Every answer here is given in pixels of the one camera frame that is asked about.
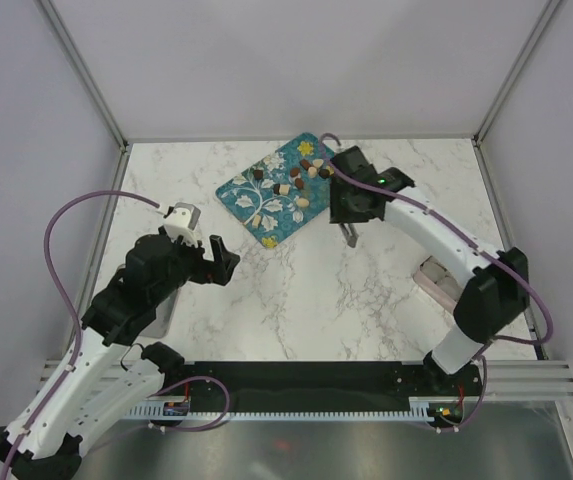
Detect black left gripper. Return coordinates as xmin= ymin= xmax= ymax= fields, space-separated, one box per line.
xmin=151 ymin=231 xmax=240 ymax=304

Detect metal tongs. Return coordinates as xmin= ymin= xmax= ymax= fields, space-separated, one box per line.
xmin=339 ymin=223 xmax=359 ymax=248

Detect beige oval chocolate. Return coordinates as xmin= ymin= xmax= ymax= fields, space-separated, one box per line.
xmin=296 ymin=197 xmax=310 ymax=208

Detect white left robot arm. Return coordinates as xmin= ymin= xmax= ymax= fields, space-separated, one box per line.
xmin=0 ymin=233 xmax=240 ymax=479

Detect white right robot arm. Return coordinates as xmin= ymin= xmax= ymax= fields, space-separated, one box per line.
xmin=329 ymin=147 xmax=530 ymax=395

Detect brown white block chocolate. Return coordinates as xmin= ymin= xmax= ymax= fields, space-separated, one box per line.
xmin=273 ymin=184 xmax=290 ymax=196

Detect pink chocolate box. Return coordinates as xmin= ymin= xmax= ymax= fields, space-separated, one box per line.
xmin=413 ymin=256 xmax=463 ymax=314

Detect teal floral tray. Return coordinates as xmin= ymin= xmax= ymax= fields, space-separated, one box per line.
xmin=215 ymin=133 xmax=334 ymax=249

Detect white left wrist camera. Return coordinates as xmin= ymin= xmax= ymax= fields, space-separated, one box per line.
xmin=162 ymin=202 xmax=202 ymax=247

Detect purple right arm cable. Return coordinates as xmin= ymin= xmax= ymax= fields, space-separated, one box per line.
xmin=319 ymin=132 xmax=553 ymax=401

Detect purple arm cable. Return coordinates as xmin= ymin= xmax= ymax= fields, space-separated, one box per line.
xmin=319 ymin=132 xmax=553 ymax=401
xmin=0 ymin=190 xmax=165 ymax=480

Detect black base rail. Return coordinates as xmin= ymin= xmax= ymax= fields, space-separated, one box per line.
xmin=164 ymin=361 xmax=481 ymax=412

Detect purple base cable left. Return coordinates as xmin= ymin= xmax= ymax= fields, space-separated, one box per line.
xmin=143 ymin=375 xmax=232 ymax=434

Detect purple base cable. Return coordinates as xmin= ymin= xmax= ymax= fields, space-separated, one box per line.
xmin=143 ymin=375 xmax=232 ymax=434
xmin=433 ymin=357 xmax=490 ymax=434

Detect white slotted cable duct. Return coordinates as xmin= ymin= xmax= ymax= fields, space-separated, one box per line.
xmin=123 ymin=397 xmax=463 ymax=422

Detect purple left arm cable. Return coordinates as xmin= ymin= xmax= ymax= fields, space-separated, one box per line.
xmin=0 ymin=190 xmax=165 ymax=480

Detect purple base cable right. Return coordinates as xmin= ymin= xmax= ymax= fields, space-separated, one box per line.
xmin=433 ymin=357 xmax=490 ymax=434

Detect aluminium frame post right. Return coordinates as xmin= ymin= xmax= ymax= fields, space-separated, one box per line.
xmin=473 ymin=0 xmax=565 ymax=146

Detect aluminium frame post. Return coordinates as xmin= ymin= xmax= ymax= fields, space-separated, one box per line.
xmin=473 ymin=0 xmax=565 ymax=146
xmin=35 ymin=0 xmax=130 ymax=151

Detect aluminium frame post left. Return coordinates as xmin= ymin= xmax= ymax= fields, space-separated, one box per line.
xmin=35 ymin=0 xmax=130 ymax=151

